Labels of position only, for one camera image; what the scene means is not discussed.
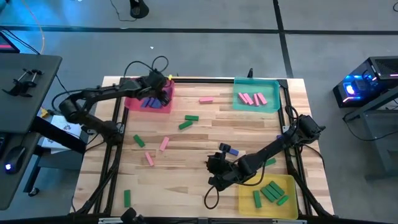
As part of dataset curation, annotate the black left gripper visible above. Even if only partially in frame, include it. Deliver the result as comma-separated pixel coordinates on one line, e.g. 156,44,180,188
141,70,172,106

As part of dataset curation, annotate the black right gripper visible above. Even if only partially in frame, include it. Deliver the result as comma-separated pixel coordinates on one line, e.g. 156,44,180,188
206,143,249,192

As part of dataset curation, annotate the pink translucent plastic bin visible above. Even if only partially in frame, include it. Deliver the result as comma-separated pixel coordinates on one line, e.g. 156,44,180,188
124,75,175,114

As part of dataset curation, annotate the yellow translucent plastic bin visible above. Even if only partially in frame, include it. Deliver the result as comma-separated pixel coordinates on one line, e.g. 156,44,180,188
238,174,299,220

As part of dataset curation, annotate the black round stand base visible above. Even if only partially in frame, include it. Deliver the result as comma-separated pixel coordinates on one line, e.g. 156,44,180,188
129,0,150,19

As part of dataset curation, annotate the teal translucent plastic bin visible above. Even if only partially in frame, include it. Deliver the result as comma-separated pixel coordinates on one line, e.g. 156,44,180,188
232,77,281,113

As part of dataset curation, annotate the white paper sheet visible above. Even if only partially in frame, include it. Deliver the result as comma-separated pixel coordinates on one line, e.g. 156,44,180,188
40,114,85,154

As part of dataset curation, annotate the black bar clamp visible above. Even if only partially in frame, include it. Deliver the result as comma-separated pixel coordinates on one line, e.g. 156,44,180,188
14,68,44,88
2,74,34,98

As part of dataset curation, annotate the black desk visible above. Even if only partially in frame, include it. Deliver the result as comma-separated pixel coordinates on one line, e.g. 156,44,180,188
0,52,88,211

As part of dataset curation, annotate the black computer mouse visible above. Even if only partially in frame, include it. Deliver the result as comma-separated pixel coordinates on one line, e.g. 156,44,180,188
3,145,27,175

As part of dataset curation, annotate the black monitor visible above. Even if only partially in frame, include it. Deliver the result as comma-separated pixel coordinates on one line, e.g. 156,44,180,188
0,30,21,54

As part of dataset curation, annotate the grey metal workbench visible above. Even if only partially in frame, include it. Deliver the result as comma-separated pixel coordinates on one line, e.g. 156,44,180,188
341,85,398,181

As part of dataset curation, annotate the black computer with coloured lights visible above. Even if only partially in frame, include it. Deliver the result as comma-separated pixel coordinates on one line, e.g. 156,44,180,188
331,55,398,109

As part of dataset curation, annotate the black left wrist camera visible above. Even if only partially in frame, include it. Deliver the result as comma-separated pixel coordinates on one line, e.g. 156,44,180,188
146,70,165,86

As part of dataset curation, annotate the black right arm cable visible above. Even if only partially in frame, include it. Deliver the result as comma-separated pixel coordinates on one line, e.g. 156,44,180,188
203,105,300,210

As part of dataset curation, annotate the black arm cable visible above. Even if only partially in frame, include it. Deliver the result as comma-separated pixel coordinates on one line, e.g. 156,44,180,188
51,55,170,103
203,105,300,210

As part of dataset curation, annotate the black aluminium rig frame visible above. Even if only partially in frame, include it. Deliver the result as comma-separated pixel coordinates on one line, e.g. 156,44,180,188
73,76,335,218

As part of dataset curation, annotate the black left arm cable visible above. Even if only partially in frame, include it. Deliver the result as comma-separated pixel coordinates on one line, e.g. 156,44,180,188
51,55,170,103

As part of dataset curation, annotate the silver aluminium bracket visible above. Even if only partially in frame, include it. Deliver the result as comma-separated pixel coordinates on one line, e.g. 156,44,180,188
272,218,308,224
98,217,134,224

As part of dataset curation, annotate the black handheld camera rig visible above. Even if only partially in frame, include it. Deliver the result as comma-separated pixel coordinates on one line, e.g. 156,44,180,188
120,207,146,224

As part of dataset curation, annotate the black floor cable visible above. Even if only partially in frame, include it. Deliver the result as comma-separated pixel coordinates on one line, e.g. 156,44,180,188
109,0,137,22

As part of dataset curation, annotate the black computer cable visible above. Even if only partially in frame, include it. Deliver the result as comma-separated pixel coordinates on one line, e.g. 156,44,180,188
341,110,398,152

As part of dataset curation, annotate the thin orange cable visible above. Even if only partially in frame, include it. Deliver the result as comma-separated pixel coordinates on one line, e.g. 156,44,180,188
20,0,46,55

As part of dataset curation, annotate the black desk cable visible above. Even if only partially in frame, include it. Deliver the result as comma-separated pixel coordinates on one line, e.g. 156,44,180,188
0,27,41,55

